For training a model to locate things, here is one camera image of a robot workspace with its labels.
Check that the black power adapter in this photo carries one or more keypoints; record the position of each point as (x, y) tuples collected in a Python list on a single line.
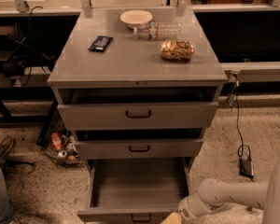
[(246, 168)]

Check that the brown shoe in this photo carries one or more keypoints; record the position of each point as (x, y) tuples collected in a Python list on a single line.
[(5, 146)]

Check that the orange red can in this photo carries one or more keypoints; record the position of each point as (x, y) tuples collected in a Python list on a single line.
[(57, 142)]

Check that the grey metal drawer cabinet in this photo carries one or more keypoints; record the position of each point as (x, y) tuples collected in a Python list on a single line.
[(130, 62)]

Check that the grey middle drawer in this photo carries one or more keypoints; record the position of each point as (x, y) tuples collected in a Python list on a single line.
[(136, 144)]

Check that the wire basket of items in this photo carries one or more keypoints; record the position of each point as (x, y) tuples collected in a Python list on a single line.
[(66, 157)]

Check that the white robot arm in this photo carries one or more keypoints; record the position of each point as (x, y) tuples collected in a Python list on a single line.
[(215, 196)]

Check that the white ceramic bowl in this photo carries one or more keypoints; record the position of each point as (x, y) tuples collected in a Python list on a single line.
[(133, 18)]

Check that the clear plastic water bottle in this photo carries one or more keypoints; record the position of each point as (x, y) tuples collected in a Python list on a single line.
[(154, 30)]

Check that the golden chip bag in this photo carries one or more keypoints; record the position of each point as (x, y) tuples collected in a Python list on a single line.
[(177, 50)]

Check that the grey bottom drawer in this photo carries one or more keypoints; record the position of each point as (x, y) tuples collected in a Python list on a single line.
[(135, 191)]

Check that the grey drawer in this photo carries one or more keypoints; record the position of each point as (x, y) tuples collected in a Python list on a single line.
[(135, 191), (136, 144), (135, 109)]

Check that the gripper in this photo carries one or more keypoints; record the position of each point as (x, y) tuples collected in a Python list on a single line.
[(186, 211)]

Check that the grey top drawer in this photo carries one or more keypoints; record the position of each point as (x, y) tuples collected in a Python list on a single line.
[(135, 109)]

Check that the black machine on left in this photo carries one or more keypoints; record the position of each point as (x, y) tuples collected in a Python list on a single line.
[(16, 54)]

